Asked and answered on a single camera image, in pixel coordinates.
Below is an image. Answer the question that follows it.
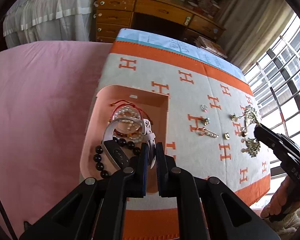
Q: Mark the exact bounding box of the gold leaf hair comb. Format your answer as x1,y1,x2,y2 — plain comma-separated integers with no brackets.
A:
241,138,261,157

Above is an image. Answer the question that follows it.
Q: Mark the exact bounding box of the pink smart watch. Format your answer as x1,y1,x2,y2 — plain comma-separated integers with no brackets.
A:
93,117,156,178

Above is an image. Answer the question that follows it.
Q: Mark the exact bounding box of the round gold pendant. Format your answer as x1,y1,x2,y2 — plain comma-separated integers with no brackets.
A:
223,133,230,140

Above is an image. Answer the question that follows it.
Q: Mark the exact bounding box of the black bead bracelet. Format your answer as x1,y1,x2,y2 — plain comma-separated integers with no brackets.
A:
93,137,143,179

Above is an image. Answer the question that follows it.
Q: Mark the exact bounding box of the red string bracelet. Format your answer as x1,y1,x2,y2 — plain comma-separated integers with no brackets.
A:
109,100,154,131

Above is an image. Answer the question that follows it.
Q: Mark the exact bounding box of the pink jewelry box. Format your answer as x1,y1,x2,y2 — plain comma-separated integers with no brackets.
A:
80,85,169,179

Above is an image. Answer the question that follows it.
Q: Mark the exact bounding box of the gold rhinestone hair clip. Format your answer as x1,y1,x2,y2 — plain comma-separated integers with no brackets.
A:
195,127,219,138

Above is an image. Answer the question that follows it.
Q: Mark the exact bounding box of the right hand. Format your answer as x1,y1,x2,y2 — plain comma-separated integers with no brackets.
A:
260,176,300,221

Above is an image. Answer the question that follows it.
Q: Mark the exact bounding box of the orange H pattern blanket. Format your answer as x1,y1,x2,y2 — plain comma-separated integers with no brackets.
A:
90,40,272,240

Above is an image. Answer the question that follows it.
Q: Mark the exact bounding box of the window with metal bars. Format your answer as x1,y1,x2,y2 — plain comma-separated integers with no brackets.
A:
243,12,300,181

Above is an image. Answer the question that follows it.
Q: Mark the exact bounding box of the stack of books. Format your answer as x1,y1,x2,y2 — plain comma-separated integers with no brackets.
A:
194,36,228,59

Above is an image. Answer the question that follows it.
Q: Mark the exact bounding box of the blue tree pattern sheet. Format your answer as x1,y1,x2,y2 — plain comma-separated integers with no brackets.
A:
116,28,247,83

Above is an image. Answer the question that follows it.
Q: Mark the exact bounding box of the pink bed sheet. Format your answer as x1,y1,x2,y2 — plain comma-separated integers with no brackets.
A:
0,41,111,236

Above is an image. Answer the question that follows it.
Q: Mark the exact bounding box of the beige curtain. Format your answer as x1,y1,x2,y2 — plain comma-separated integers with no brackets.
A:
214,0,294,72

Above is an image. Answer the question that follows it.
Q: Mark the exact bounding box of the wooden desk with drawers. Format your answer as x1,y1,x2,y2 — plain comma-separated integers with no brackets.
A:
94,0,225,43

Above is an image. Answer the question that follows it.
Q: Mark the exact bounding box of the white lace covered furniture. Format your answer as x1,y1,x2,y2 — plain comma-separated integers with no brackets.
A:
3,0,95,48

